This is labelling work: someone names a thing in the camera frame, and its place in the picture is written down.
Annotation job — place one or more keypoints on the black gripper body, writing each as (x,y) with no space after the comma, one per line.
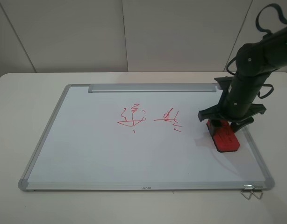
(236,102)

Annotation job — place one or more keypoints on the right metal hanging clip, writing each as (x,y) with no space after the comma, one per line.
(257,191)

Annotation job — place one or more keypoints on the grey whiteboard pen tray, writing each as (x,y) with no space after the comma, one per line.
(99,88)

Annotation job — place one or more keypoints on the red whiteboard eraser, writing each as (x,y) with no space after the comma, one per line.
(224,138)

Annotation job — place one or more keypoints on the metal hanging clip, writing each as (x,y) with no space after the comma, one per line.
(257,191)
(246,192)

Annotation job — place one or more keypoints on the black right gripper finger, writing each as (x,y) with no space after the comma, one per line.
(236,126)

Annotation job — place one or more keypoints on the white aluminium-framed whiteboard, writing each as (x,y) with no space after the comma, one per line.
(138,141)

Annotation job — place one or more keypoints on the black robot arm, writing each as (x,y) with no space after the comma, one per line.
(255,62)

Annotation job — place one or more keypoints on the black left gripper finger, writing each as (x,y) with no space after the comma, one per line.
(216,123)

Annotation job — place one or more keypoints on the left metal hanging clip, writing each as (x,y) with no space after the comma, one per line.
(246,192)

